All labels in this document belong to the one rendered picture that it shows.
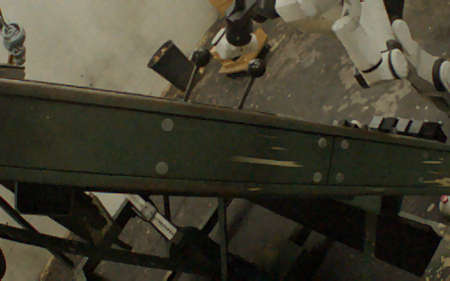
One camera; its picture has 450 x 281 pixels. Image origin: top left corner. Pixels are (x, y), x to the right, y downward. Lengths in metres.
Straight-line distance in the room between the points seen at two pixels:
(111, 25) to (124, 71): 0.76
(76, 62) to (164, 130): 5.83
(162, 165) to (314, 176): 0.24
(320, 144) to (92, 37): 5.92
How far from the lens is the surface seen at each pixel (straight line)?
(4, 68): 1.22
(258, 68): 0.78
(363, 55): 1.00
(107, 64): 6.40
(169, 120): 0.48
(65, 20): 6.39
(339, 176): 0.65
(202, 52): 0.73
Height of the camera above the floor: 1.75
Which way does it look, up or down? 26 degrees down
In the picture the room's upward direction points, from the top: 49 degrees counter-clockwise
